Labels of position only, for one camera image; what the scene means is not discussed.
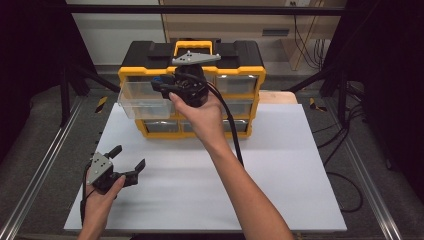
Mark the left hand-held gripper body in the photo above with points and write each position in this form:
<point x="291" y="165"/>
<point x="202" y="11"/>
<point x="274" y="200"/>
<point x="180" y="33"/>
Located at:
<point x="100" y="168"/>

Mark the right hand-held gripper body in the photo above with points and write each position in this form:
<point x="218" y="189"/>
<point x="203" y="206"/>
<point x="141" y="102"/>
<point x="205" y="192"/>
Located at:
<point x="193" y="86"/>

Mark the clear plastic organizer drawer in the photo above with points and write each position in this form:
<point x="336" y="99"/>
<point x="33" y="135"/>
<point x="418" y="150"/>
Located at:
<point x="140" y="100"/>

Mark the yellow black drawer organizer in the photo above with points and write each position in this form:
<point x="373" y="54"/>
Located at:
<point x="246" y="53"/>

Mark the person's left hand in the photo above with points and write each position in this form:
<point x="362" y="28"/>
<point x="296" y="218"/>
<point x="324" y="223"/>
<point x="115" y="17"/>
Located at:
<point x="96" y="206"/>

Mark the person's right hand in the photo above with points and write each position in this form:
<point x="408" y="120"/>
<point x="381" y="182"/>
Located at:
<point x="206" y="123"/>

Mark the set of transparent drawers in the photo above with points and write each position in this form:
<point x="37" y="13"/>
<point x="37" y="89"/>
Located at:
<point x="236" y="83"/>

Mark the yellow black floor tape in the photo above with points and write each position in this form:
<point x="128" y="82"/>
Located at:
<point x="315" y="105"/>
<point x="101" y="104"/>

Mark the black metal stand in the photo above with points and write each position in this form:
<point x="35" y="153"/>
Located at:
<point x="341" y="100"/>
<point x="65" y="100"/>

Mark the black curtain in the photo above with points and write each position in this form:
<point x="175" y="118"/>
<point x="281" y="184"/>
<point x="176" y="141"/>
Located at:
<point x="26" y="50"/>
<point x="393" y="66"/>

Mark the aluminium floor rail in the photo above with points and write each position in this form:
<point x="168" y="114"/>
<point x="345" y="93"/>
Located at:
<point x="42" y="166"/>
<point x="368" y="180"/>

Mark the black metal frame bar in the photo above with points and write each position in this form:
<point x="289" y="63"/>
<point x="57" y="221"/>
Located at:
<point x="200" y="9"/>

